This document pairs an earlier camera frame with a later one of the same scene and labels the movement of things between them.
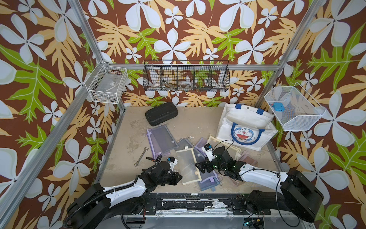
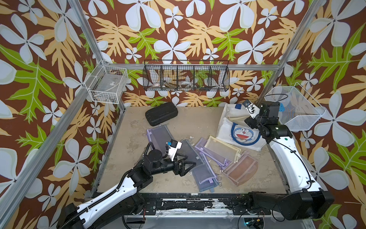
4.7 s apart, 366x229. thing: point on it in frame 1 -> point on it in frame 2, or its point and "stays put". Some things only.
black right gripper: x=206 y=162 -> x=250 y=122
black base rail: x=218 y=204 stays put
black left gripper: x=175 y=180 -> x=178 y=169
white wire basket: x=106 y=84 stays put
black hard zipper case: x=159 y=114 stays put
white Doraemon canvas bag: x=246 y=127 stays put
